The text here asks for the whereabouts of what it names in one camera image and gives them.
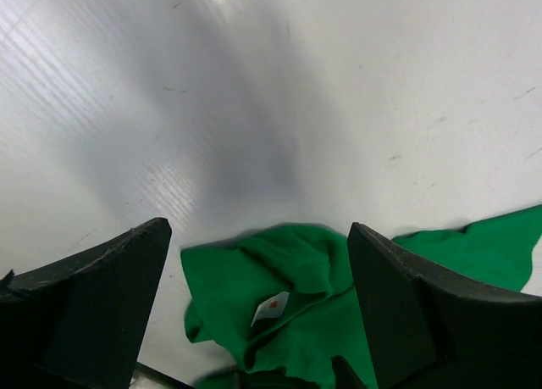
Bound green t-shirt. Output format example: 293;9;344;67
180;206;541;388

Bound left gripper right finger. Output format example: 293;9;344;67
347;223;541;388

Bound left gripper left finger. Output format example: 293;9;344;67
1;218;172;388

